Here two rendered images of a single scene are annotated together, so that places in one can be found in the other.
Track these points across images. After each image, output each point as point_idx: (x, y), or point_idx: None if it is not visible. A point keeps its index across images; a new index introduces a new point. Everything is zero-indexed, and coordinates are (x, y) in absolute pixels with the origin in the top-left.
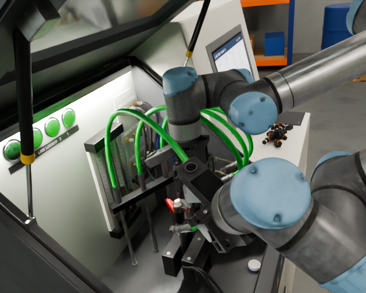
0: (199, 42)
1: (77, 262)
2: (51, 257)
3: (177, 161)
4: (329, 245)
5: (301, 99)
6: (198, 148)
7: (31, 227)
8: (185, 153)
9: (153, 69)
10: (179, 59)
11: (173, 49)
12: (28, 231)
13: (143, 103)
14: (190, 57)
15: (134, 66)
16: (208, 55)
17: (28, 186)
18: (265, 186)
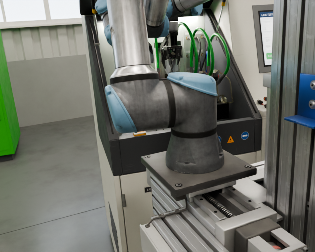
0: (245, 1)
1: (101, 62)
2: (95, 56)
3: (165, 46)
4: (106, 20)
5: (184, 2)
6: (169, 37)
7: (96, 45)
8: (167, 40)
9: (216, 17)
10: (224, 9)
11: None
12: (94, 45)
13: (203, 37)
14: (228, 8)
15: (205, 13)
16: (253, 12)
17: (95, 25)
18: (100, 0)
